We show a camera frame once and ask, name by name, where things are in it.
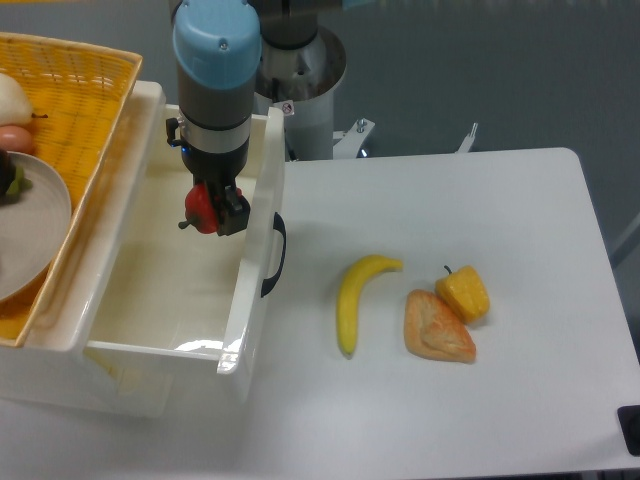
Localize yellow banana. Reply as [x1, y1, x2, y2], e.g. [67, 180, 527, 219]
[335, 255, 403, 358]

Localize white drawer cabinet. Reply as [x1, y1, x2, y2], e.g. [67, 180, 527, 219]
[1, 81, 171, 417]

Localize black corner device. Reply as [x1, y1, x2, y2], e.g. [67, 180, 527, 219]
[617, 405, 640, 457]

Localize grey round plate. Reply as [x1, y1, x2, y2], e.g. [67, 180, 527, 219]
[1, 152, 72, 300]

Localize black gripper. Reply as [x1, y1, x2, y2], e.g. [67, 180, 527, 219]
[165, 117, 250, 236]

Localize black drawer handle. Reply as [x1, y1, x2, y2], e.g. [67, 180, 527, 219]
[260, 211, 288, 298]

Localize triangular toast bread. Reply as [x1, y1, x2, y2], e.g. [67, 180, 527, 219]
[403, 289, 476, 364]

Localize red bell pepper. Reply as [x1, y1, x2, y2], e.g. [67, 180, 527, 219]
[178, 182, 244, 236]

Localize white metal bracket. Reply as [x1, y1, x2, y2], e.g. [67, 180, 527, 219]
[456, 122, 479, 154]

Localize yellow bell pepper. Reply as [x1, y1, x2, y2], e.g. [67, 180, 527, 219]
[435, 265, 490, 324]

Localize white pear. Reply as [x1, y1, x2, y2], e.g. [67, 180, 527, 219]
[0, 73, 48, 126]

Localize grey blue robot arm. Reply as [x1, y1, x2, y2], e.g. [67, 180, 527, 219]
[166, 1, 373, 236]

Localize dark purple mangosteen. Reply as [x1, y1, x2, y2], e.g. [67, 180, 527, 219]
[1, 150, 32, 203]

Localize yellow woven basket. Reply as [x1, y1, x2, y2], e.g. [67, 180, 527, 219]
[1, 32, 143, 348]

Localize open upper white drawer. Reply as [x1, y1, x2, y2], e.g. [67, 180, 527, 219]
[87, 109, 286, 403]

